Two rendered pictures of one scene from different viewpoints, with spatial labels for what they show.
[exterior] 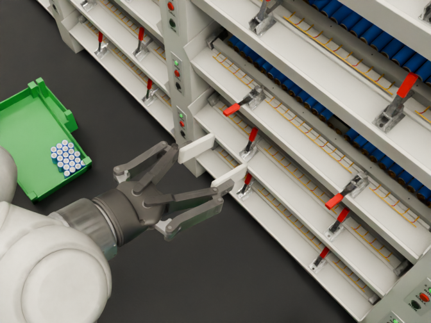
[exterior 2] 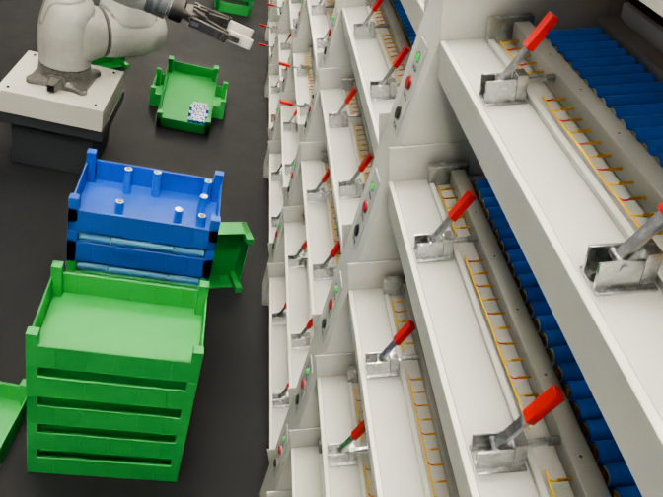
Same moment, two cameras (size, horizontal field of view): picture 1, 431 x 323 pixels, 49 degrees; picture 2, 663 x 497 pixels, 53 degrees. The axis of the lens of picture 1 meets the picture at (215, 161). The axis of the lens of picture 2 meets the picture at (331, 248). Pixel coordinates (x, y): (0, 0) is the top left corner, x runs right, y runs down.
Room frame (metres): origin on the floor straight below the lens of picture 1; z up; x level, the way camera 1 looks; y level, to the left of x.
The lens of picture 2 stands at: (-1.02, -1.14, 1.29)
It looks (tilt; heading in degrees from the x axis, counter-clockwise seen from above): 35 degrees down; 25
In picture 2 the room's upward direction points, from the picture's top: 18 degrees clockwise
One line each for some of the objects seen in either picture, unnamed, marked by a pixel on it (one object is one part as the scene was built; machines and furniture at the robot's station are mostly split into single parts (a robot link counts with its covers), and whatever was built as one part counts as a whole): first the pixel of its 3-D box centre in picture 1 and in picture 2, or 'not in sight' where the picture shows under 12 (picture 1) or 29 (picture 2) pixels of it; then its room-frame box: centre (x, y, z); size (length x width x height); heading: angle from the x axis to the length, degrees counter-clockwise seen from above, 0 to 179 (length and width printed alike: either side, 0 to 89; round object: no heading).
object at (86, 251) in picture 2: not in sight; (147, 228); (-0.14, -0.28, 0.36); 0.30 x 0.20 x 0.08; 131
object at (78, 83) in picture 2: not in sight; (62, 72); (0.24, 0.53, 0.30); 0.22 x 0.18 x 0.06; 36
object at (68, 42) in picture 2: not in sight; (69, 27); (0.26, 0.54, 0.44); 0.18 x 0.16 x 0.22; 164
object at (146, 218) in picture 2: not in sight; (150, 198); (-0.14, -0.28, 0.44); 0.30 x 0.20 x 0.08; 131
